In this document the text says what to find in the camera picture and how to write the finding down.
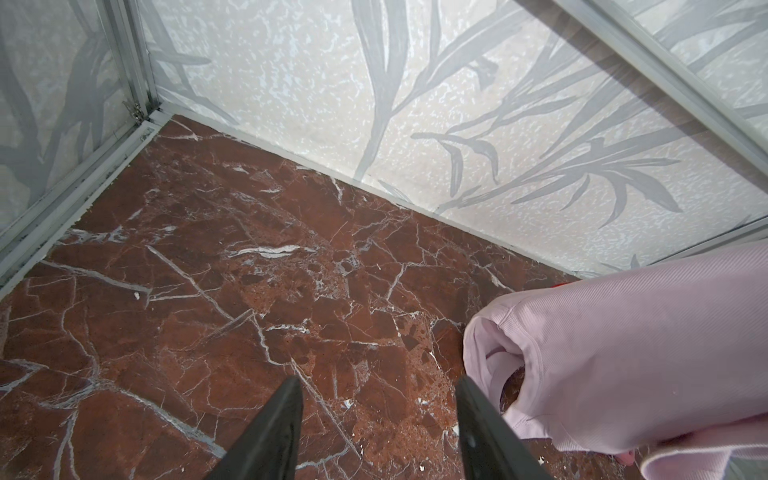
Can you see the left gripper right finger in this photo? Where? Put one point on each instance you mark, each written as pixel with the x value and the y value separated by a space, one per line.
pixel 489 448

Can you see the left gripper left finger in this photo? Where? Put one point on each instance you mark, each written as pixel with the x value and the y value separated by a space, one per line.
pixel 268 447

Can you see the light pink ribbed cloth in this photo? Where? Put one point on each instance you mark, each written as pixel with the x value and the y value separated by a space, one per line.
pixel 671 358

